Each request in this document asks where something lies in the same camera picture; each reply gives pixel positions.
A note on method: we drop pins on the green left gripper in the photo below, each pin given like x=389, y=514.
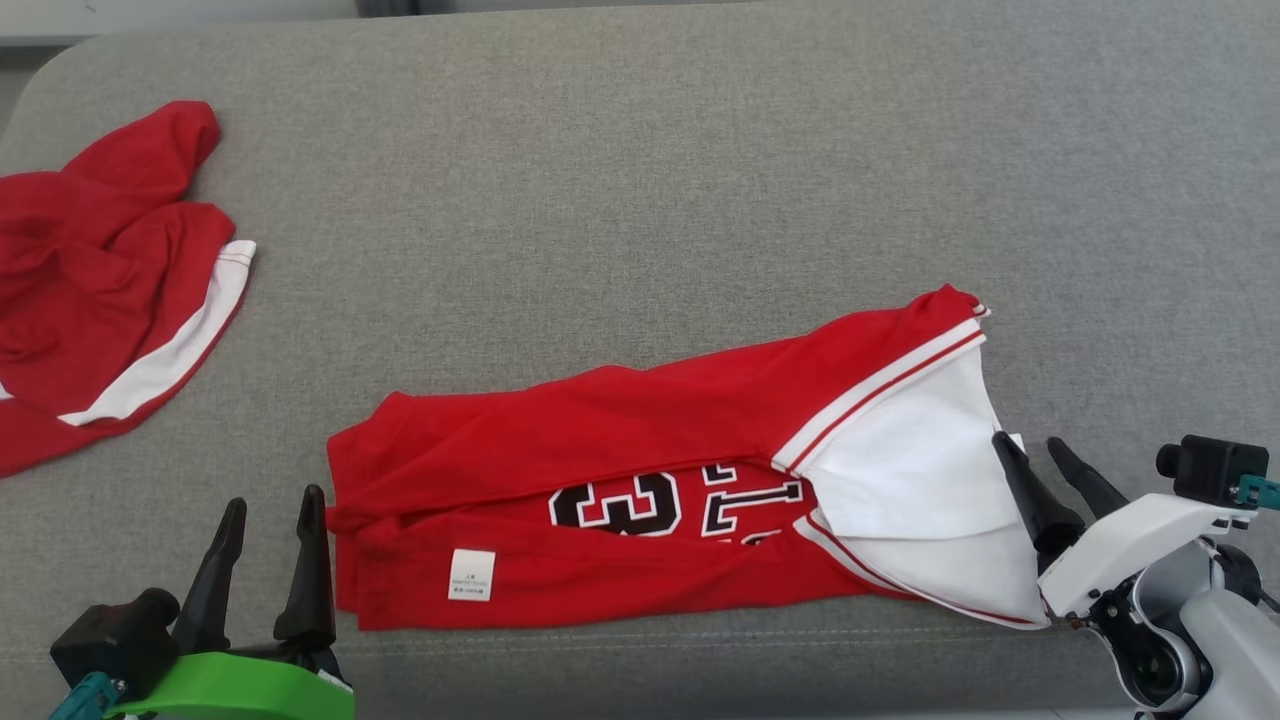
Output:
x=240, y=692

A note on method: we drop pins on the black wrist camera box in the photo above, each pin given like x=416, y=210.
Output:
x=110, y=640
x=1210, y=470

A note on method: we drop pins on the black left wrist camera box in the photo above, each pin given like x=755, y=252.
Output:
x=110, y=640

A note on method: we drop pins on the red number 23 basketball jersey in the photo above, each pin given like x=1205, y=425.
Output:
x=600, y=420

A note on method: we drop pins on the red shorts with white stripe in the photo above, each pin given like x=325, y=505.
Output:
x=90, y=300

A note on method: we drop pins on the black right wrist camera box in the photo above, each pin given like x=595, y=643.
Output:
x=1210, y=470

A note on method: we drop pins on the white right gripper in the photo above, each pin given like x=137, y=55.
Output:
x=1130, y=545

